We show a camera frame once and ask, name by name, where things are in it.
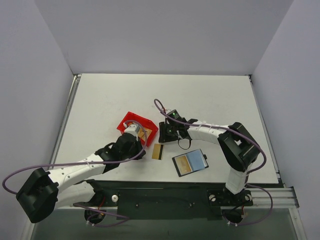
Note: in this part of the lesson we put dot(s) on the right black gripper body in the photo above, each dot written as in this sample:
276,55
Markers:
163,132

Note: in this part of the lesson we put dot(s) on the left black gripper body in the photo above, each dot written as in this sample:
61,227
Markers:
139,136

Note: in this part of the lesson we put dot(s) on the gold card stripe up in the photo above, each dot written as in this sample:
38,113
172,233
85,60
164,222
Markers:
158,150

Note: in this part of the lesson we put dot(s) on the red plastic bin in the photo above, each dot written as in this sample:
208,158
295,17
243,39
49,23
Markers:
132,118

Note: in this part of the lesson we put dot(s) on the black card holder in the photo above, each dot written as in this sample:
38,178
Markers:
197,160

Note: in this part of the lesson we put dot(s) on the gold card front up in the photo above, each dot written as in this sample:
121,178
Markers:
183,165

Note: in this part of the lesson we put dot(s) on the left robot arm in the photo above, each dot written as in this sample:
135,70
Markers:
46,190

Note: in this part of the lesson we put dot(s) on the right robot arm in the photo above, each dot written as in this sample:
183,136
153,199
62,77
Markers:
237,145

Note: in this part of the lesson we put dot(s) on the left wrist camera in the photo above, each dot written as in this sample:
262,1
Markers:
133,129

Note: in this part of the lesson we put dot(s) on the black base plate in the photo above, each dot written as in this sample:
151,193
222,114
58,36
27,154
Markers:
139,200

